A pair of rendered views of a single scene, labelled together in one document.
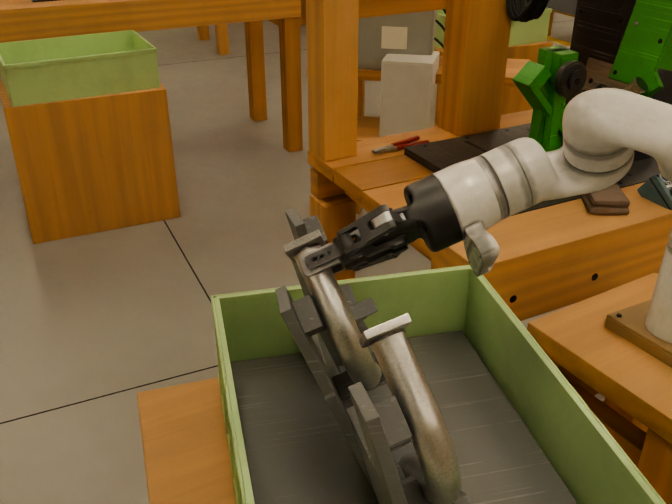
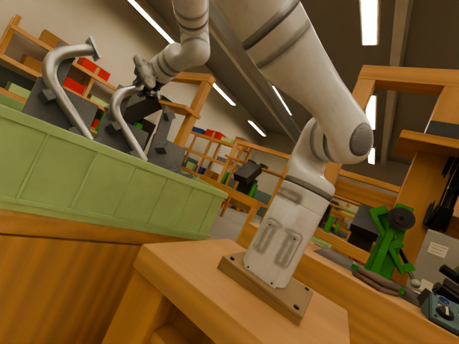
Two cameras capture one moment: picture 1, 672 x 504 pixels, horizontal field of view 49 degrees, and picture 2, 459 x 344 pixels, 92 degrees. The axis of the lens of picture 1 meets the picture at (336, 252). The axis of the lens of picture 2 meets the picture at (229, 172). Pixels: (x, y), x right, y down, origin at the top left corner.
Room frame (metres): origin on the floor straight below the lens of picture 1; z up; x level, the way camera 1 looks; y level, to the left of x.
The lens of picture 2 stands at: (0.64, -0.84, 1.00)
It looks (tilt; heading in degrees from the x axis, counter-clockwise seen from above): 2 degrees up; 61
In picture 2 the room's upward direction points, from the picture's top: 24 degrees clockwise
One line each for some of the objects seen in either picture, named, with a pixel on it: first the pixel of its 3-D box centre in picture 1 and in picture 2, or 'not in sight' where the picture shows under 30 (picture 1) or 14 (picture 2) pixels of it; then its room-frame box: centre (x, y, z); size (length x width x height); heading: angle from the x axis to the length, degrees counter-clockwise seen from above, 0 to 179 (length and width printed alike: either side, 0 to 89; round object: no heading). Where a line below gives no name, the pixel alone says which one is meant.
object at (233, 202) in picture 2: not in sight; (238, 204); (6.44, 7.51, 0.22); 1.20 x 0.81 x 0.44; 28
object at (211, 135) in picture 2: not in sight; (203, 165); (3.30, 5.55, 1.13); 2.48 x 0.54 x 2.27; 115
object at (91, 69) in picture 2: not in sight; (76, 106); (-0.25, 5.79, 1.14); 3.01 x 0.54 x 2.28; 25
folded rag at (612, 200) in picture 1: (604, 198); (376, 280); (1.37, -0.54, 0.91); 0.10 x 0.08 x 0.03; 175
